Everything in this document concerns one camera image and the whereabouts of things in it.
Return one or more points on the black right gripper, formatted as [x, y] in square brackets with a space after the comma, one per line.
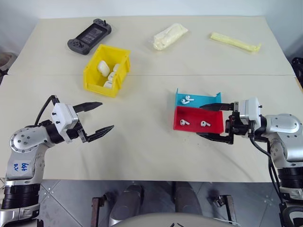
[239, 127]

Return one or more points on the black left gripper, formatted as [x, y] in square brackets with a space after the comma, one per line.
[75, 133]

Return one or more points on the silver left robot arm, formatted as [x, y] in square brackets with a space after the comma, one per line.
[23, 142]

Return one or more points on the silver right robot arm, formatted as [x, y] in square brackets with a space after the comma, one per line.
[284, 125]

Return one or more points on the yellow plastic bin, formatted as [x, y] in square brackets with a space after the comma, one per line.
[94, 80]

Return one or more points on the white earbud cases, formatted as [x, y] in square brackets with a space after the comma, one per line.
[103, 68]

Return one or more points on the red plastic tray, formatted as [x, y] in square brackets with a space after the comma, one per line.
[194, 117]

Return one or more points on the blue plastic tray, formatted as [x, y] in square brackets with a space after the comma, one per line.
[201, 100]

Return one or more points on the long yellow flat packet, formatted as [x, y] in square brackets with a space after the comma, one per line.
[234, 42]

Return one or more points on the grey handheld game controller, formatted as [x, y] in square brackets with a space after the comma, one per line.
[91, 35]

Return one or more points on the dark rounded grey leg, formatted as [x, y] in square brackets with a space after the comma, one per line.
[127, 203]

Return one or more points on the cream filled plastic bag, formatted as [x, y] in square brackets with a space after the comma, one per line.
[166, 36]

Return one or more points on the round grey object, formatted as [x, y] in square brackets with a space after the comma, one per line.
[6, 60]

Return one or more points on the beige rounded robot torso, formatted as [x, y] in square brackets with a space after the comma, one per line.
[170, 220]

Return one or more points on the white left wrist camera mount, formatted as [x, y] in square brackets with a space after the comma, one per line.
[62, 116]

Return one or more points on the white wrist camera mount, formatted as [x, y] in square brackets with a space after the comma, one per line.
[251, 107]
[62, 116]

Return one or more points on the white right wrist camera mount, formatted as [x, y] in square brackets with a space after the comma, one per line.
[251, 107]

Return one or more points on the brown metal stand post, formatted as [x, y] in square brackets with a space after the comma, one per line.
[95, 210]
[228, 208]

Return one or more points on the black equipment frame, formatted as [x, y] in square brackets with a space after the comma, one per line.
[297, 71]

